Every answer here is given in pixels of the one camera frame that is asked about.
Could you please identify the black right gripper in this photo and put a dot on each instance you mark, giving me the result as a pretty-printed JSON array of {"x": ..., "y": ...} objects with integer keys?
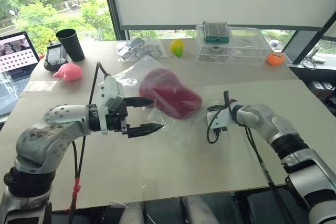
[{"x": 218, "y": 129}]

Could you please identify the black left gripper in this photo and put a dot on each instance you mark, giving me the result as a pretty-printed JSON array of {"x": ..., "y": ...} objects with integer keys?
[{"x": 118, "y": 121}]

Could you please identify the clear plastic bag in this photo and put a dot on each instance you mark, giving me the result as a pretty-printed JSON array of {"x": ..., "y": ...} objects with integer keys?
[{"x": 131, "y": 77}]

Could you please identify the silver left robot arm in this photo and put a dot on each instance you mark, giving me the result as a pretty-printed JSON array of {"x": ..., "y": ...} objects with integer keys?
[{"x": 63, "y": 121}]

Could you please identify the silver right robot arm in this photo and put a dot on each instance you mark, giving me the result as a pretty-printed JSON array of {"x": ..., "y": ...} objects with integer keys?
[{"x": 265, "y": 119}]

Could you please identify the red cap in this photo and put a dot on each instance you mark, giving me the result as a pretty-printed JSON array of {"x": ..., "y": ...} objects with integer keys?
[{"x": 170, "y": 95}]

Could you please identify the plastic bag of small parts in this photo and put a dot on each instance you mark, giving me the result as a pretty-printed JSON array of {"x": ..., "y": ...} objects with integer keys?
[{"x": 141, "y": 49}]

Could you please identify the clear acrylic drawer box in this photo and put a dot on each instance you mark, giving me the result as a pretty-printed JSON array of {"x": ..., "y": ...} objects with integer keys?
[{"x": 236, "y": 51}]

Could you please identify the yellow green toy fruit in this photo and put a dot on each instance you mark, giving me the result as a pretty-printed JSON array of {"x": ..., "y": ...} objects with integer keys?
[{"x": 177, "y": 48}]

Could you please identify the green parts case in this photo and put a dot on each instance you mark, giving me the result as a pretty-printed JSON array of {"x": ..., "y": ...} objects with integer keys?
[{"x": 216, "y": 33}]

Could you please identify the orange toy fruit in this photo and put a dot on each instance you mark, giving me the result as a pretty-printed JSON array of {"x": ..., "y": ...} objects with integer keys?
[{"x": 275, "y": 58}]

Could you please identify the pink plush toy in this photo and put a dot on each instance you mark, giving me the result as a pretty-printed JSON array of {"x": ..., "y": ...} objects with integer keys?
[{"x": 68, "y": 72}]

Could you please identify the grey rounded robot leg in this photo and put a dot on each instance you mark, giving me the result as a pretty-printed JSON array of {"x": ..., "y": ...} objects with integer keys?
[
  {"x": 132, "y": 213},
  {"x": 200, "y": 211}
]

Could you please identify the black plastic cup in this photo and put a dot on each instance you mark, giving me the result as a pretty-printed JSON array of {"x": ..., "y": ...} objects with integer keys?
[{"x": 71, "y": 45}]

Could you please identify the black handheld controller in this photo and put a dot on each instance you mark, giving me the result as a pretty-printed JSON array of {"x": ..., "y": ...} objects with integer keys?
[{"x": 53, "y": 56}]

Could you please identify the black boxes beside table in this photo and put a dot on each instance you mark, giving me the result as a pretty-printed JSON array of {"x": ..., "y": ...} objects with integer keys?
[{"x": 323, "y": 90}]

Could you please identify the open laptop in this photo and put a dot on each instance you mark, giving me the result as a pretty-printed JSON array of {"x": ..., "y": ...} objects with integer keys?
[{"x": 13, "y": 61}]

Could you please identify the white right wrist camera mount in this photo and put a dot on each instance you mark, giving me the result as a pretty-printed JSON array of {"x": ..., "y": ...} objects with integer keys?
[{"x": 223, "y": 119}]

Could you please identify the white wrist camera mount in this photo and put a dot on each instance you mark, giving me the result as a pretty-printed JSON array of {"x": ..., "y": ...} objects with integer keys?
[
  {"x": 109, "y": 87},
  {"x": 223, "y": 119}
]

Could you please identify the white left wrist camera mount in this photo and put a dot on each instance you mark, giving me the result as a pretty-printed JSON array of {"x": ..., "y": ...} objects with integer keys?
[{"x": 109, "y": 87}]

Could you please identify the dark window frame post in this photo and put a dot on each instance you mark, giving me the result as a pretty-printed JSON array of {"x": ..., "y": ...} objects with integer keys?
[{"x": 111, "y": 6}]

